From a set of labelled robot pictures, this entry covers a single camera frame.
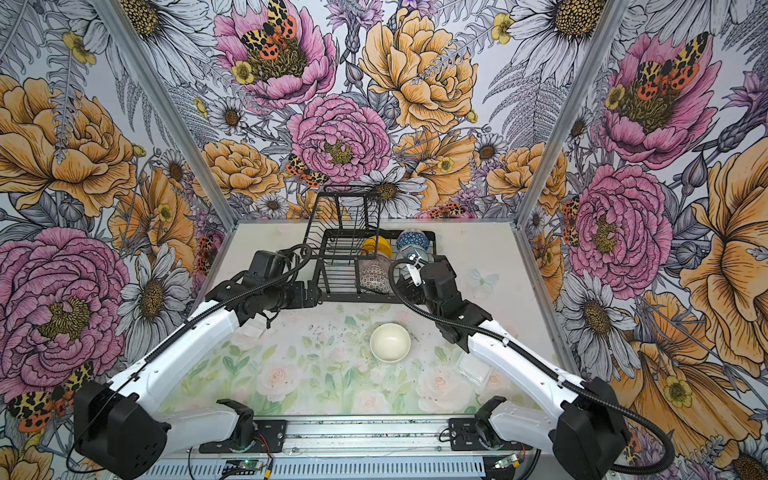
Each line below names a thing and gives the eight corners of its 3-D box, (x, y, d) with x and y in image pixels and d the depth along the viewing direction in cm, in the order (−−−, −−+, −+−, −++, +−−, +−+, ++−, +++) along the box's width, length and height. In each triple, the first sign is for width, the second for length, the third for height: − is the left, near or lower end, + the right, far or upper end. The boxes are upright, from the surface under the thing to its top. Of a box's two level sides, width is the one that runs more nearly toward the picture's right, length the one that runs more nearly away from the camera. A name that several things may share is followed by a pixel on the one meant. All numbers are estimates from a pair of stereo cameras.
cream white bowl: (389, 373, 86) (389, 365, 82) (366, 345, 91) (365, 337, 87) (416, 349, 91) (417, 341, 86) (392, 324, 96) (392, 315, 91)
